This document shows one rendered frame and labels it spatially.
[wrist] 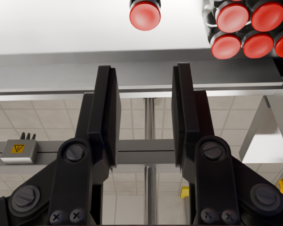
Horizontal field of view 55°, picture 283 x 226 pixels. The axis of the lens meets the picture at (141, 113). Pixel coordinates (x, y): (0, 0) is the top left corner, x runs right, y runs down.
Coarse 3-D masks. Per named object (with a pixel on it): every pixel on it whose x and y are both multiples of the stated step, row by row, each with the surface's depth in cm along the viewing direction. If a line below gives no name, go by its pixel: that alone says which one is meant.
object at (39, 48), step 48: (0, 0) 22; (48, 0) 22; (96, 0) 22; (192, 0) 21; (0, 48) 25; (48, 48) 25; (96, 48) 25; (144, 48) 25; (192, 48) 25; (240, 48) 25
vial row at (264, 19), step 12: (252, 0) 18; (264, 0) 17; (276, 0) 17; (252, 12) 18; (264, 12) 17; (276, 12) 17; (252, 24) 18; (264, 24) 18; (276, 24) 18; (240, 36) 20; (252, 36) 19; (264, 36) 18; (252, 48) 19; (264, 48) 19
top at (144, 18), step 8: (144, 0) 17; (136, 8) 17; (144, 8) 17; (152, 8) 17; (136, 16) 18; (144, 16) 18; (152, 16) 18; (160, 16) 18; (136, 24) 18; (144, 24) 18; (152, 24) 18
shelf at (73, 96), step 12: (276, 60) 26; (0, 96) 31; (12, 96) 31; (24, 96) 31; (36, 96) 30; (48, 96) 30; (60, 96) 30; (72, 96) 30; (120, 96) 30; (132, 96) 30; (144, 96) 30; (156, 96) 30; (168, 96) 30
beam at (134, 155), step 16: (0, 144) 117; (48, 144) 116; (128, 144) 114; (144, 144) 114; (160, 144) 114; (0, 160) 112; (48, 160) 111; (128, 160) 109; (144, 160) 109; (160, 160) 109
